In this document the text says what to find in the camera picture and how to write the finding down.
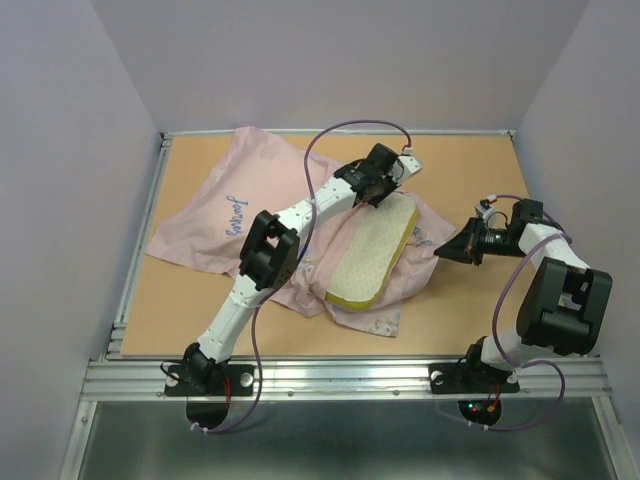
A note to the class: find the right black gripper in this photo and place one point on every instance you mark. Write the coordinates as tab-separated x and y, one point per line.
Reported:
465	245

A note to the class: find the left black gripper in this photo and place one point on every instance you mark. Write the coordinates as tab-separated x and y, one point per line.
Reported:
390	188

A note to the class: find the cream yellow pillow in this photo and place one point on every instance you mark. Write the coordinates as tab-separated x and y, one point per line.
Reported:
363	271

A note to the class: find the pink cartoon pillowcase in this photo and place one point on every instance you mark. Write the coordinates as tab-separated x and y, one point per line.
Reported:
262	171

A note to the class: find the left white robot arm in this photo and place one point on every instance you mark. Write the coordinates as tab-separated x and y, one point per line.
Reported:
277	242

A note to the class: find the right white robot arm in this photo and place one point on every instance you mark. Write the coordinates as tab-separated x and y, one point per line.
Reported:
562	310

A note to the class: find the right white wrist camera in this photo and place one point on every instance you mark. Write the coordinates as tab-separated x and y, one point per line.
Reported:
485	210

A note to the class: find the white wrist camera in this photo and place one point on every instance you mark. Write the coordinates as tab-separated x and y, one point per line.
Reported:
485	210
408	165

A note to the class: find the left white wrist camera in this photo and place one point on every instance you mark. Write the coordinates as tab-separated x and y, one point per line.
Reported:
408	165

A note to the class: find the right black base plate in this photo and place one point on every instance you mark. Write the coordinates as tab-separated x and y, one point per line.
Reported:
459	378

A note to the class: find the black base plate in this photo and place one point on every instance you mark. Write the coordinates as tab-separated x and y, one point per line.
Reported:
232	381
459	378

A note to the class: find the aluminium front rail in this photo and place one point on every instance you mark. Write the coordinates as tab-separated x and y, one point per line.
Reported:
352	378

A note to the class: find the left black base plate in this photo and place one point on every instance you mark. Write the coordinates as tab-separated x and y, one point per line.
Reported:
232	381

